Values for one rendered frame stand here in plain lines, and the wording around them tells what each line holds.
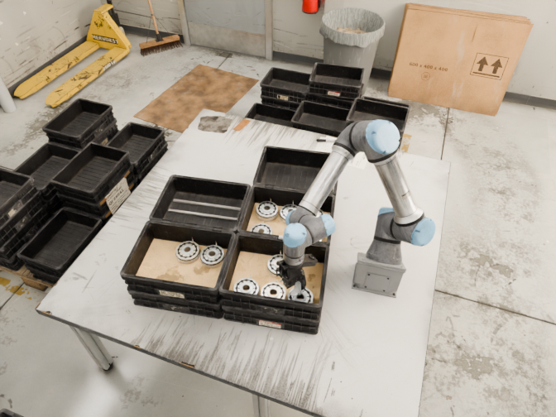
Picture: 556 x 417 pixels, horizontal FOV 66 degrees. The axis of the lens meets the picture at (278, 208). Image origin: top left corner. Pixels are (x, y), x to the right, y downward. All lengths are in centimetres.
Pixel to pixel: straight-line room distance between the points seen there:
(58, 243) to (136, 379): 96
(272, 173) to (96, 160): 131
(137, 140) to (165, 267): 162
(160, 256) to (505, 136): 330
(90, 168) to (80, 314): 124
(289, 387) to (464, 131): 309
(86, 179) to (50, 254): 50
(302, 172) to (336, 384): 106
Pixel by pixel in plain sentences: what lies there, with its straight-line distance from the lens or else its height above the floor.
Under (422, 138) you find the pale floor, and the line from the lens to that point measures 404.
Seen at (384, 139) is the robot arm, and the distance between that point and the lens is 154.
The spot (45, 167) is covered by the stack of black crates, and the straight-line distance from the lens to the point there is 335.
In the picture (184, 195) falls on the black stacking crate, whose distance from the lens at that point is 217.
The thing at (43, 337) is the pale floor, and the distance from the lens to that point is 293.
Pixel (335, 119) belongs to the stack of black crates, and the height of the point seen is 38.
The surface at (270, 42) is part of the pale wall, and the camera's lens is 491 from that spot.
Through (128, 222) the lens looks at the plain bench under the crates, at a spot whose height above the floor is 70.
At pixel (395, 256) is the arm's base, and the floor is 89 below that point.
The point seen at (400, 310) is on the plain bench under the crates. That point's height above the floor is 70.
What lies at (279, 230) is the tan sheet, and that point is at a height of 83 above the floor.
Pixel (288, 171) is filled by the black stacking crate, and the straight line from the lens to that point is 225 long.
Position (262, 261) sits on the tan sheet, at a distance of 186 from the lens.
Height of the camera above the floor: 233
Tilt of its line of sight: 47 degrees down
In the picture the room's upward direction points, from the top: straight up
